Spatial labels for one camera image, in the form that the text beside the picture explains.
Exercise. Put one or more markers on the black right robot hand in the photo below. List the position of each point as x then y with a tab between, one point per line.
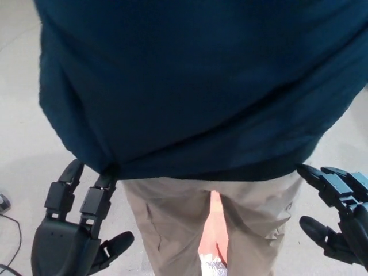
353	218

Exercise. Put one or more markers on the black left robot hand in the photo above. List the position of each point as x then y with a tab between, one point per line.
63	247

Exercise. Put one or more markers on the khaki trousers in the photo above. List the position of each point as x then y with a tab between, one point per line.
172	224

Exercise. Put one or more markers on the orange square floor mat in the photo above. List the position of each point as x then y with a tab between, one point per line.
214	224

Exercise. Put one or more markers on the navy blue coat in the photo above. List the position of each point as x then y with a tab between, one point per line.
187	86

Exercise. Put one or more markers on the small grey floor device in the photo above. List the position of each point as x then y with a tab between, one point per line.
4	204

